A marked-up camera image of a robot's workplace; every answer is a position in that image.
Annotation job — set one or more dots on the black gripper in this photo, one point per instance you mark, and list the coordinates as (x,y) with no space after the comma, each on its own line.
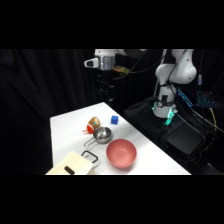
(106,78)

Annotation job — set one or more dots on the blue cube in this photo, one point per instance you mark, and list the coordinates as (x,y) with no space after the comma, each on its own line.
(114,120)

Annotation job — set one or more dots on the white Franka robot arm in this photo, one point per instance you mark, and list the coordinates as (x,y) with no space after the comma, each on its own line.
(176,71)

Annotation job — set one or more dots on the pink bowl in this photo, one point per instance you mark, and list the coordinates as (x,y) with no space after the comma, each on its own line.
(121,153)

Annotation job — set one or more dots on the orange and red toy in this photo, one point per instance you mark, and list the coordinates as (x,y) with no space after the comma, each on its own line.
(93,124)

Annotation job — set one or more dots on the small metal saucepan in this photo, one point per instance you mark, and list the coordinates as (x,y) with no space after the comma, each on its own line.
(102,134)

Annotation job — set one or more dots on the black curtain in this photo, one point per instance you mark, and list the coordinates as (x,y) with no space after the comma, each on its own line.
(40,86)

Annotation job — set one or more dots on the green light strip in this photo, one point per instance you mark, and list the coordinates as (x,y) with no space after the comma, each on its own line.
(170,116)

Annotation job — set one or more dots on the wooden cutting board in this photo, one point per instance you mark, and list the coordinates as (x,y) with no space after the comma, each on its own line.
(71,165)

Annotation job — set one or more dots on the black electronics box blue lights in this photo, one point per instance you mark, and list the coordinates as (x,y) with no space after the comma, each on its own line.
(205,99)

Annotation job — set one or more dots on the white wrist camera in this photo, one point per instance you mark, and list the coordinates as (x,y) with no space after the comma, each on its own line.
(91,62)

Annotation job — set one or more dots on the blue bracket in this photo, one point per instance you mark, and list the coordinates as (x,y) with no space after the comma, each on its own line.
(184,97)

